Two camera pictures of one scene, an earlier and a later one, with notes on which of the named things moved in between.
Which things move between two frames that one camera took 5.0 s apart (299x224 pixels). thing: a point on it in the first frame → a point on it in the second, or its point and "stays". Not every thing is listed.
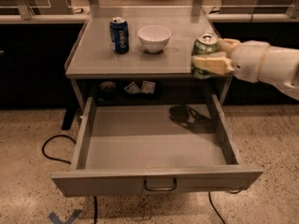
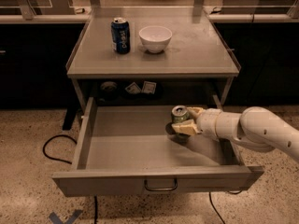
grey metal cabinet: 139,51 stays
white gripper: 248,61 → 206,122
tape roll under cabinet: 107,85 stays
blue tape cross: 53,217 stays
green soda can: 204,45 → 179,113
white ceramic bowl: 154,37 stays
